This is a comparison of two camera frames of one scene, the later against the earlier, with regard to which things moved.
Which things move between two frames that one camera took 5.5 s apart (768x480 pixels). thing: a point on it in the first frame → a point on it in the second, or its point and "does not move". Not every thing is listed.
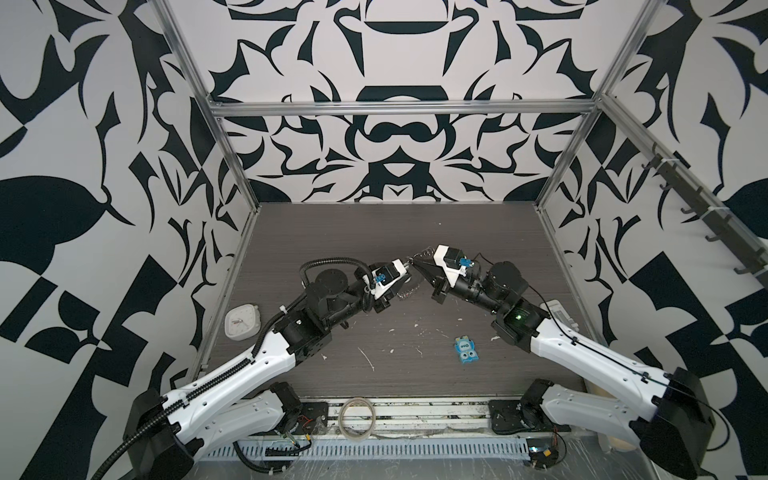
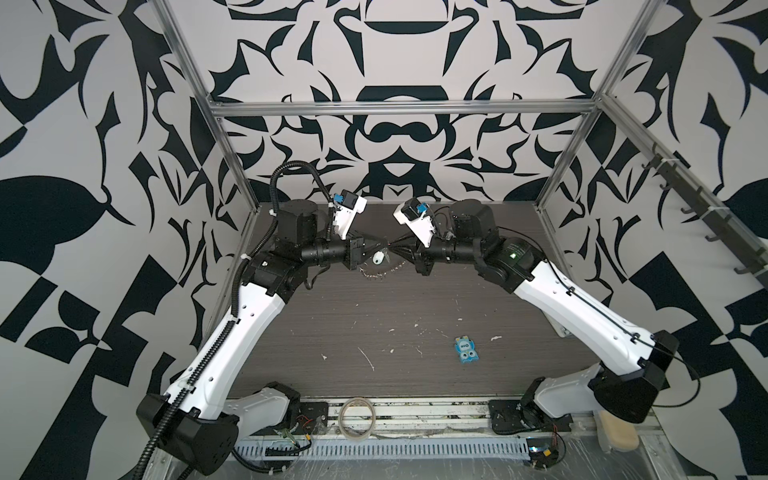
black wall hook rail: [726, 227] does not move
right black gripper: [442, 283] → [423, 257]
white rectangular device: [559, 313] does not move
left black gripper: [389, 288] → [351, 252]
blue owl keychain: [466, 349] does not move
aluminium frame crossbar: [401, 108] does not move
